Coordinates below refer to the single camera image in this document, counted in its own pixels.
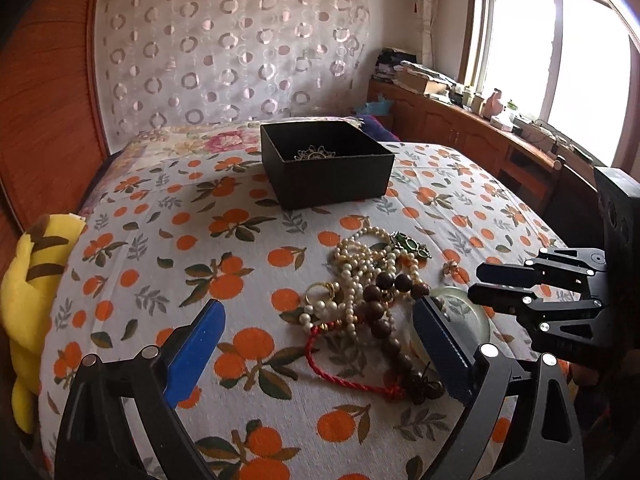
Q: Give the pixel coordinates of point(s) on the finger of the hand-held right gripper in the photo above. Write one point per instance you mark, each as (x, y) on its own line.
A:
(505, 272)
(500, 300)

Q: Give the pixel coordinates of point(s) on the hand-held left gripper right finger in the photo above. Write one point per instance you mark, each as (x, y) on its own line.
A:
(445, 350)

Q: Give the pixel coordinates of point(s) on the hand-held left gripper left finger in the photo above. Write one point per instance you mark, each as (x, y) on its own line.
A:
(200, 350)

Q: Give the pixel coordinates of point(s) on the pale jade bangle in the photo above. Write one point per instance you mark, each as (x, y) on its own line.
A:
(484, 322)

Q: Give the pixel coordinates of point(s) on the small gold earring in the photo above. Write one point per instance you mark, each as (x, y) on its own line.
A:
(451, 267)

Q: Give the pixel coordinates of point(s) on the green gem brooch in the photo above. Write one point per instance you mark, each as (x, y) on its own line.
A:
(411, 246)

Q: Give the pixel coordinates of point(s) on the black jewelry box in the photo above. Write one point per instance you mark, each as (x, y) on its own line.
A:
(330, 185)

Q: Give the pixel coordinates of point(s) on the silver flower brooch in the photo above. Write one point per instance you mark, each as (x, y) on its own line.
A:
(311, 153)

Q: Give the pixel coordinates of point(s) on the orange fruit print blanket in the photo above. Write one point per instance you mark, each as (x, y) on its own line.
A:
(150, 260)

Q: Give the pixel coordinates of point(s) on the wooden window cabinet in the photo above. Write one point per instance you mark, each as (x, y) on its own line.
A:
(465, 130)

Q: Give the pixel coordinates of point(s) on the white tissue box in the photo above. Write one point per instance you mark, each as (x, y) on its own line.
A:
(502, 121)

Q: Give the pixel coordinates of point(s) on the pink figurine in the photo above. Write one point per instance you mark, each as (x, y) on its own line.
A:
(492, 102)

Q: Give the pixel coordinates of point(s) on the yellow plush toy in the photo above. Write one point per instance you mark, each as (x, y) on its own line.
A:
(30, 285)

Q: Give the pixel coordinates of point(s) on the purple blanket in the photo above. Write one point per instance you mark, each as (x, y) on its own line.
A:
(377, 127)

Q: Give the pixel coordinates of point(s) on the window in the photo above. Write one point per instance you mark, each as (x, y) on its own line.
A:
(575, 50)

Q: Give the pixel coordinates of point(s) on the floral quilt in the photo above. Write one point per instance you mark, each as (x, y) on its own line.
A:
(220, 142)

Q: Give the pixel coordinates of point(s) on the cardboard box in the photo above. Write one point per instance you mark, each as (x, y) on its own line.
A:
(417, 82)

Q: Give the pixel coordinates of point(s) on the teal bag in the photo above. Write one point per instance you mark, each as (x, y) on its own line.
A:
(372, 107)

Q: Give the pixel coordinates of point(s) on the pile of clothes and books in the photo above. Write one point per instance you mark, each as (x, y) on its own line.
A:
(392, 62)

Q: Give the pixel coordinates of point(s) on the cream window curtain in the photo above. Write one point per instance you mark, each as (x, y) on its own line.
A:
(435, 10)

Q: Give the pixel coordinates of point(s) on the sheer circle pattern curtain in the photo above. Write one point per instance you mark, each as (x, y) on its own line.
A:
(225, 50)

